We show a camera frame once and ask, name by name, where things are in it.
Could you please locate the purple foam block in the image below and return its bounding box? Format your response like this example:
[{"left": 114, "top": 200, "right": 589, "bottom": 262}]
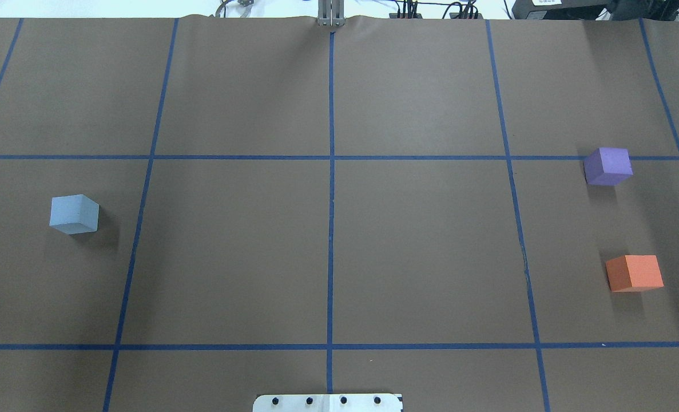
[{"left": 584, "top": 148, "right": 634, "bottom": 186}]

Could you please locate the aluminium frame post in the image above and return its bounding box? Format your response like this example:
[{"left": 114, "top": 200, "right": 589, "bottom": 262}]
[{"left": 317, "top": 0, "right": 346, "bottom": 27}]

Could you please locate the orange foam block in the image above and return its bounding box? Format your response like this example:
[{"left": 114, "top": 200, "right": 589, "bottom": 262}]
[{"left": 604, "top": 255, "right": 664, "bottom": 293}]

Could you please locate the light blue foam block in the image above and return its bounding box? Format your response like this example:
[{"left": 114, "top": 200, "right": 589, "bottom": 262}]
[{"left": 49, "top": 195, "right": 100, "bottom": 235}]

